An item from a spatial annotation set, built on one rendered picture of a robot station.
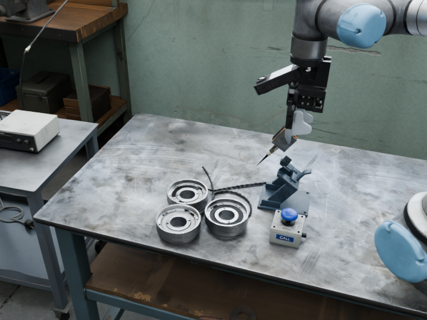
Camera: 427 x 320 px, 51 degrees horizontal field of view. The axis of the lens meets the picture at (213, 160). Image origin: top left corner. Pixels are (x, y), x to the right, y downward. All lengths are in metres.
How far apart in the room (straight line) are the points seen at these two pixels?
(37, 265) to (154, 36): 1.51
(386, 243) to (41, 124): 1.23
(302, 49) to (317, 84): 0.09
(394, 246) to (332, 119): 1.90
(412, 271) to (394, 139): 1.94
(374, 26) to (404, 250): 0.39
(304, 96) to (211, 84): 1.78
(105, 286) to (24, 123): 0.69
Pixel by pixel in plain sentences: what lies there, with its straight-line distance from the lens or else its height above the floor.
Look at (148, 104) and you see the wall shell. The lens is 2.98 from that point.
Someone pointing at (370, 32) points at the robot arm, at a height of 1.29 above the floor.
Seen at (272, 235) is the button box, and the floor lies 0.83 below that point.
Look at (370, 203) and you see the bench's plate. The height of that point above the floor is 0.80.
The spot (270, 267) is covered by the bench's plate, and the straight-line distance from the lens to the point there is 1.01.
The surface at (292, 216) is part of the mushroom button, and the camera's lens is 1.03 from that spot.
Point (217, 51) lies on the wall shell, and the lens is 2.66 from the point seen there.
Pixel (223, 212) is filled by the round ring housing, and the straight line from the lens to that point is 1.10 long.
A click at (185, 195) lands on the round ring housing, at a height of 0.81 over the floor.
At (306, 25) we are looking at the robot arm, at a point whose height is 1.27.
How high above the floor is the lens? 1.53
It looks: 33 degrees down
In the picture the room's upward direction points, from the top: 1 degrees clockwise
